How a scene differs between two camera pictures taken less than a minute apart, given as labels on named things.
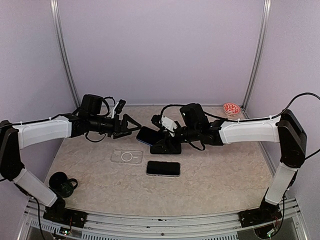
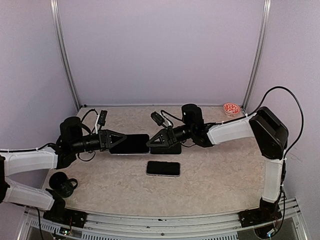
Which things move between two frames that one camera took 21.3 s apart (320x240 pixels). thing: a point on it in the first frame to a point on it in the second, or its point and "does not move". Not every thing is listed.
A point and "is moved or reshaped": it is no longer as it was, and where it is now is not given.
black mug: [60, 183] does not move
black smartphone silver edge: [163, 168] does not move
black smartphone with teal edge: [168, 148] does not move
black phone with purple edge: [149, 136] is moved or reshaped
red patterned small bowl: [231, 109] does not move
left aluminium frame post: [55, 9] does not move
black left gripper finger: [128, 131] to [114, 138]
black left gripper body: [117, 129] to [103, 141]
